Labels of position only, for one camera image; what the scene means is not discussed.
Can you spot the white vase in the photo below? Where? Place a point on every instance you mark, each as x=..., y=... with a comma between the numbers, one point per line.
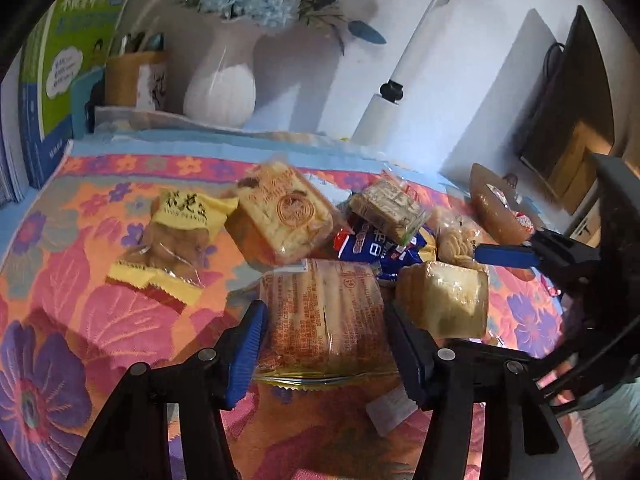
x=220, y=90

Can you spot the pale grey-blue clothing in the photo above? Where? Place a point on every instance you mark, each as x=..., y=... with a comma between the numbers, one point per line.
x=612, y=430

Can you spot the clear cookie bag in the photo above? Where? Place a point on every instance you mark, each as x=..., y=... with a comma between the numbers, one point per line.
x=457, y=245

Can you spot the black television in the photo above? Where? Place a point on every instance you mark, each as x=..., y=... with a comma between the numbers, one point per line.
x=575, y=85

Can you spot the white paper label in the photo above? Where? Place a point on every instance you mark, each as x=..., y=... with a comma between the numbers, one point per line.
x=390, y=410

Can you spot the clear bread cube packet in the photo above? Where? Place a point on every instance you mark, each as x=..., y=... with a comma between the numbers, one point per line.
x=442, y=297

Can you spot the large orange print cracker packet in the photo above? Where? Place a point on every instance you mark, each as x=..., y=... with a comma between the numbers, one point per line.
x=320, y=320

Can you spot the floral tablecloth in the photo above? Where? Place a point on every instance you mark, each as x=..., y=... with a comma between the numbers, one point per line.
x=125, y=320

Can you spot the clear square cake packet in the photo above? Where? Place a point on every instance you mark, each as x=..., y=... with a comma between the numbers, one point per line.
x=280, y=215

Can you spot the green book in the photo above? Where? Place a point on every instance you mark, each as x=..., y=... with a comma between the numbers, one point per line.
x=75, y=35

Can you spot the yellow peanut snack packet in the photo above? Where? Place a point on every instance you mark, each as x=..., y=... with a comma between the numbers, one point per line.
x=175, y=240

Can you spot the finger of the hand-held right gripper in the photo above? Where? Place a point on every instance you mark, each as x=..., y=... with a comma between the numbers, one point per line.
x=505, y=255

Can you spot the red white candy packet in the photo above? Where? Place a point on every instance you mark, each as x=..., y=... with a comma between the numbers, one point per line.
x=526, y=222

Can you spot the brown basket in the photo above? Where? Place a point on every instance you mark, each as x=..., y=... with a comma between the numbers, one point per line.
x=492, y=210

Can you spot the small brown cake packet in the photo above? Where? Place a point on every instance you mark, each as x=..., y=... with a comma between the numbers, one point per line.
x=390, y=207

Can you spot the blue flower bouquet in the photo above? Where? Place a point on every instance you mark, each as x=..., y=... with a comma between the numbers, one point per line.
x=250, y=0

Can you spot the blue bookend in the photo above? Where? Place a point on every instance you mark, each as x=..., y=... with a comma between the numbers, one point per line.
x=85, y=105

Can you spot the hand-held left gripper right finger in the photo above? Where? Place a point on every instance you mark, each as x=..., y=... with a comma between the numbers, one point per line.
x=407, y=360

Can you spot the blue snack packet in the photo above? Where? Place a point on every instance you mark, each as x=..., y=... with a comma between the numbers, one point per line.
x=370, y=247

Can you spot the tan pen holder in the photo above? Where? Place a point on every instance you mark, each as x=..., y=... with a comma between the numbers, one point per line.
x=130, y=80

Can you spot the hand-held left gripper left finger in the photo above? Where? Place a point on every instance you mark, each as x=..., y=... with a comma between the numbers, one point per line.
x=245, y=355

